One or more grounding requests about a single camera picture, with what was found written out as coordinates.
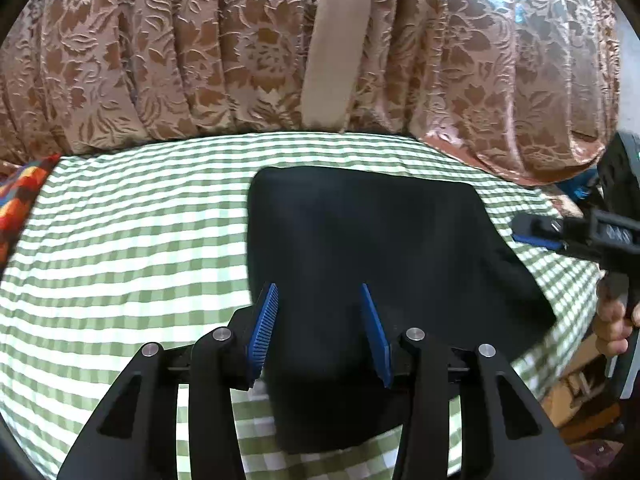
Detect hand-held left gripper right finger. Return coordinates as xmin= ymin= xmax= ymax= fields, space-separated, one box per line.
xmin=361 ymin=283 xmax=584 ymax=480

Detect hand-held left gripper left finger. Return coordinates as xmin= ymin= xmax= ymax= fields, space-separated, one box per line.
xmin=57 ymin=282 xmax=280 ymax=480

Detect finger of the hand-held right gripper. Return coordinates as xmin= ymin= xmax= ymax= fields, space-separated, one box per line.
xmin=510 ymin=212 xmax=569 ymax=252

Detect black pants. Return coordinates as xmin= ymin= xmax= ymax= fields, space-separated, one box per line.
xmin=247 ymin=164 xmax=559 ymax=456

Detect person's right hand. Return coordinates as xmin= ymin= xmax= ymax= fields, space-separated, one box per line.
xmin=595 ymin=280 xmax=640 ymax=362

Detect blue object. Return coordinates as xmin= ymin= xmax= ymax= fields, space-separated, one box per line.
xmin=560 ymin=175 xmax=601 ymax=202

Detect green checked bedsheet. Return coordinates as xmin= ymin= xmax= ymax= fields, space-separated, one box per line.
xmin=0 ymin=130 xmax=607 ymax=480

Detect beige curtain strip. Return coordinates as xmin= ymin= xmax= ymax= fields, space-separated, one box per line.
xmin=300 ymin=0 xmax=379 ymax=130

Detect colourful patterned cloth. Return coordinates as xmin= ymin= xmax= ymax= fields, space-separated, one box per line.
xmin=0 ymin=154 xmax=62 ymax=267

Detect brown floral curtain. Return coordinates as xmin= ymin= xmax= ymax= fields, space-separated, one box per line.
xmin=0 ymin=0 xmax=627 ymax=187

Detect wooden bed frame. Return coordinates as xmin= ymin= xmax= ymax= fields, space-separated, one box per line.
xmin=542 ymin=345 xmax=627 ymax=444

